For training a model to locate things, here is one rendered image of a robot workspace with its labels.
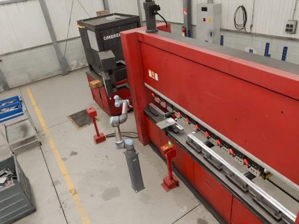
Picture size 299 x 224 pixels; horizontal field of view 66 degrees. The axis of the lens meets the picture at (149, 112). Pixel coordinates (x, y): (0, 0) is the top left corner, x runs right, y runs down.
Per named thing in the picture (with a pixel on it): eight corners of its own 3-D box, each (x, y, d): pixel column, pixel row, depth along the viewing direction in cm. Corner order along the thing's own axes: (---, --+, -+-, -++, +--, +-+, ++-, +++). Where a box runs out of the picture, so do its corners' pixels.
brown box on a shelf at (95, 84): (88, 86, 543) (86, 81, 537) (98, 82, 554) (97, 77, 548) (92, 89, 521) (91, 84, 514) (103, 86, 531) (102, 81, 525)
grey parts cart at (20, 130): (9, 138, 567) (-9, 105, 518) (37, 128, 594) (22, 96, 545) (12, 158, 499) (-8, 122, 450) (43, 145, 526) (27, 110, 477)
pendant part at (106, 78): (105, 88, 452) (101, 71, 434) (111, 87, 455) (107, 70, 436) (108, 98, 415) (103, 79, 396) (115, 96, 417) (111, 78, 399)
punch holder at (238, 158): (232, 158, 259) (232, 147, 250) (237, 155, 262) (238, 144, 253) (242, 166, 247) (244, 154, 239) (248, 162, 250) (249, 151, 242)
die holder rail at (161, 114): (149, 108, 440) (148, 103, 435) (152, 106, 442) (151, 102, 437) (162, 119, 400) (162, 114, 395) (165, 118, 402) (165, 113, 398)
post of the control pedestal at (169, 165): (168, 178, 381) (166, 154, 354) (171, 177, 383) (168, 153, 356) (170, 181, 377) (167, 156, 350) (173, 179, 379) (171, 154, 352)
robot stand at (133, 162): (136, 193, 379) (128, 158, 339) (131, 186, 392) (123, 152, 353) (145, 187, 386) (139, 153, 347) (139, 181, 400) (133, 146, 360)
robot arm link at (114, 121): (125, 150, 339) (119, 118, 314) (115, 151, 340) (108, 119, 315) (126, 145, 350) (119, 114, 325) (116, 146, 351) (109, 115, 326)
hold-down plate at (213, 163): (203, 157, 308) (203, 155, 306) (206, 156, 310) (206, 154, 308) (219, 171, 284) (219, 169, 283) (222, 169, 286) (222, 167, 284)
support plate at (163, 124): (155, 124, 369) (155, 123, 369) (169, 118, 378) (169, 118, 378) (161, 129, 355) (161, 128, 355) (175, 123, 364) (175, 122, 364)
